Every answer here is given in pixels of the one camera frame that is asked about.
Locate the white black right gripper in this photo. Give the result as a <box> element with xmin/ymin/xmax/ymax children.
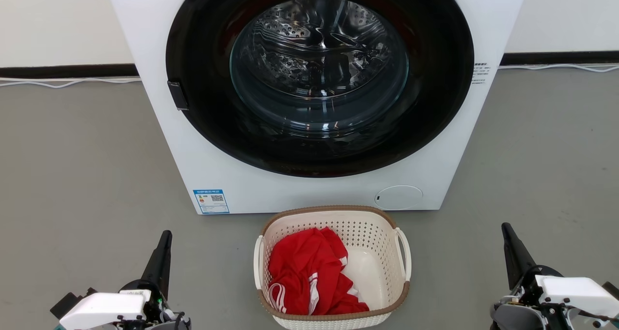
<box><xmin>501</xmin><ymin>223</ymin><xmax>619</xmax><ymax>330</ymax></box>

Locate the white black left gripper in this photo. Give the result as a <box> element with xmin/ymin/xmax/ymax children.
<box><xmin>50</xmin><ymin>230</ymin><xmax>176</xmax><ymax>330</ymax></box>

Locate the white perforated laundry basket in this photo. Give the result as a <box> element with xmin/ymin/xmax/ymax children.
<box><xmin>253</xmin><ymin>205</ymin><xmax>412</xmax><ymax>330</ymax></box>

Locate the blue energy label sticker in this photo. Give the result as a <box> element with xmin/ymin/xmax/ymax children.
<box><xmin>193</xmin><ymin>189</ymin><xmax>230</xmax><ymax>215</ymax></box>

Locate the round white filter cover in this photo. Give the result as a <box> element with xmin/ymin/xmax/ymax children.
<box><xmin>375</xmin><ymin>185</ymin><xmax>424</xmax><ymax>210</ymax></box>

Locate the red garment with white stripes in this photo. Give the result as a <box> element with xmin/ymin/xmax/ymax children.
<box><xmin>267</xmin><ymin>227</ymin><xmax>370</xmax><ymax>316</ymax></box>

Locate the round black glass washer door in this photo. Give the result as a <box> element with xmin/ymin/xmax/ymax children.
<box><xmin>165</xmin><ymin>0</ymin><xmax>475</xmax><ymax>178</ymax></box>

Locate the white front-load washing machine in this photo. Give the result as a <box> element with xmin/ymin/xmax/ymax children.
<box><xmin>104</xmin><ymin>0</ymin><xmax>531</xmax><ymax>215</ymax></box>

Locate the small black text label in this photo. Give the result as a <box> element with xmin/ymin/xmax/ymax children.
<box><xmin>473</xmin><ymin>62</ymin><xmax>492</xmax><ymax>86</ymax></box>

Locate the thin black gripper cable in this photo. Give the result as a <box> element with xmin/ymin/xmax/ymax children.
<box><xmin>556</xmin><ymin>303</ymin><xmax>619</xmax><ymax>323</ymax></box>

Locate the black washer door handle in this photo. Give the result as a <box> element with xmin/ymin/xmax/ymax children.
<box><xmin>167</xmin><ymin>80</ymin><xmax>189</xmax><ymax>111</ymax></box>

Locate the white floor cable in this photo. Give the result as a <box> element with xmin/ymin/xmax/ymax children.
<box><xmin>498</xmin><ymin>63</ymin><xmax>619</xmax><ymax>73</ymax></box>
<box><xmin>0</xmin><ymin>77</ymin><xmax>142</xmax><ymax>89</ymax></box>

